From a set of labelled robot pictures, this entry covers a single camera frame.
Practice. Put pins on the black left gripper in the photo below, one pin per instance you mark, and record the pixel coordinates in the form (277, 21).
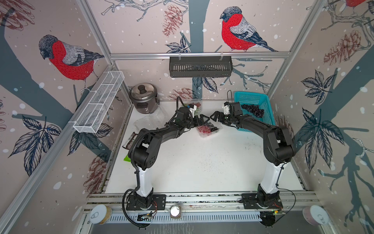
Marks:
(202, 116)

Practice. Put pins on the clear clamshell container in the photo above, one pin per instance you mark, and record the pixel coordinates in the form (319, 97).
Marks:
(207, 135)
(157, 119)
(198, 111)

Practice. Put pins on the silver rice cooker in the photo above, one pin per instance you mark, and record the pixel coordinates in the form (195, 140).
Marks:
(144, 97)

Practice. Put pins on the teal plastic basket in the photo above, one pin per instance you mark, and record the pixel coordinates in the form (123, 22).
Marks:
(257, 99)

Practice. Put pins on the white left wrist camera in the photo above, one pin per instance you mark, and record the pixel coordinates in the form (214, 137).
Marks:
(192, 109)

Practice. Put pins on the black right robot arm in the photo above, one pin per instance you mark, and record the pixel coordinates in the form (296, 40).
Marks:
(277, 143)

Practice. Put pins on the green snack packet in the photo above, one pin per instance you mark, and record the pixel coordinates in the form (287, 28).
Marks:
(127, 159)

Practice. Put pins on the pink red grape bunch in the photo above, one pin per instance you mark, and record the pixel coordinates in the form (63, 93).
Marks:
(203, 129)

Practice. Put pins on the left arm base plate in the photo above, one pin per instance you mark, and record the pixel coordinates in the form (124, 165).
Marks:
(151, 202)

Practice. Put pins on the white wire mesh shelf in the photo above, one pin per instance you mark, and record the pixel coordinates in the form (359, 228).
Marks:
(95, 111)

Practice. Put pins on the dark purple grape bunch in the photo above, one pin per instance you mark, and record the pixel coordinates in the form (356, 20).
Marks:
(254, 109)

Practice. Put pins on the black hanging wire basket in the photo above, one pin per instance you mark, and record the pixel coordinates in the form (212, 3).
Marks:
(200, 67)

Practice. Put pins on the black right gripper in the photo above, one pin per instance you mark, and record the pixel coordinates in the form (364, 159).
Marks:
(217, 113)

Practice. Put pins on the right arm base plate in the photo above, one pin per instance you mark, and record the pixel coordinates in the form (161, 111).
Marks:
(261, 201)

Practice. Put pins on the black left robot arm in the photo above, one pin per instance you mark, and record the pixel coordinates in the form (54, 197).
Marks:
(144, 150)

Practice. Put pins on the small round silver light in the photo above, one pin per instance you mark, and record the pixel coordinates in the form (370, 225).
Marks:
(175, 211)

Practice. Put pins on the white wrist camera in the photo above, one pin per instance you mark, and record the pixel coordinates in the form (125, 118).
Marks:
(192, 109)
(227, 108)

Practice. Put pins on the brown snack packet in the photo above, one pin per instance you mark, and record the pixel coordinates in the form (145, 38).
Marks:
(127, 145)

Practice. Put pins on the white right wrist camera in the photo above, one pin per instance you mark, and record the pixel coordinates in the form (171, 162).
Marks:
(227, 108)

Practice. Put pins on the white tape roll right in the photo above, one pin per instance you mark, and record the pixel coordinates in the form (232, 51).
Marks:
(316, 215)

